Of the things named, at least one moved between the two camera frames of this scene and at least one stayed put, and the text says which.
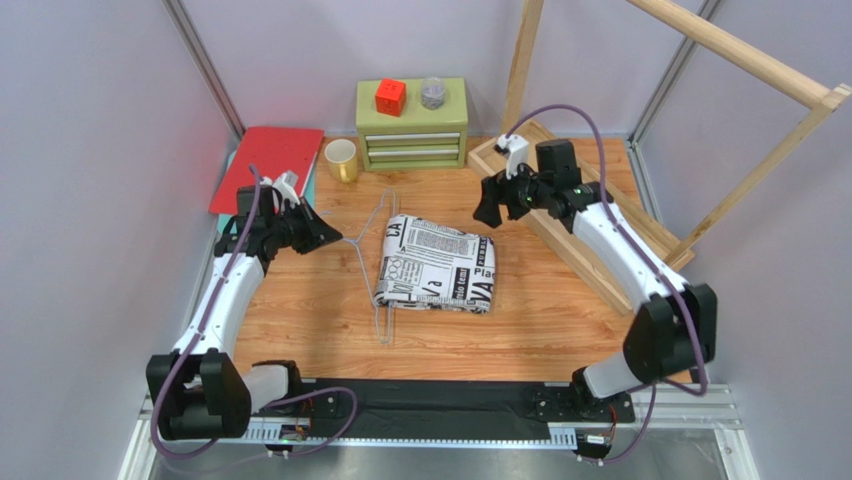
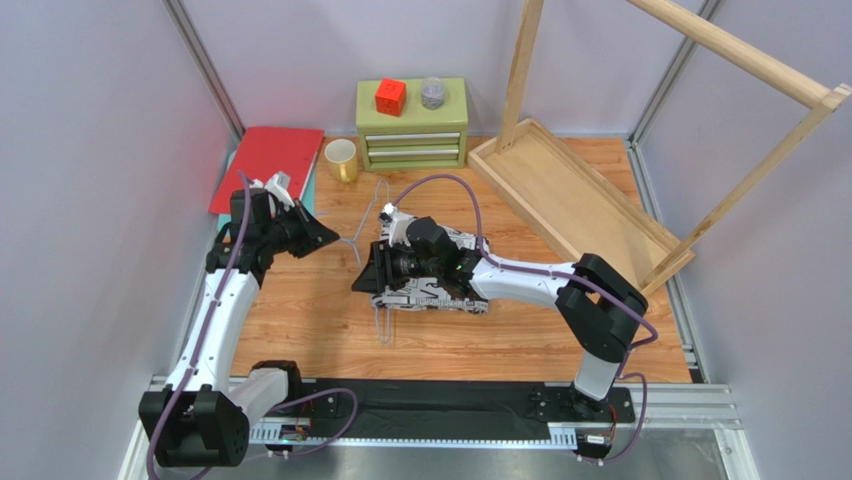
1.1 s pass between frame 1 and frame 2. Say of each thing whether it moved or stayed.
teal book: stayed
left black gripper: stayed
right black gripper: moved
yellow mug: stayed
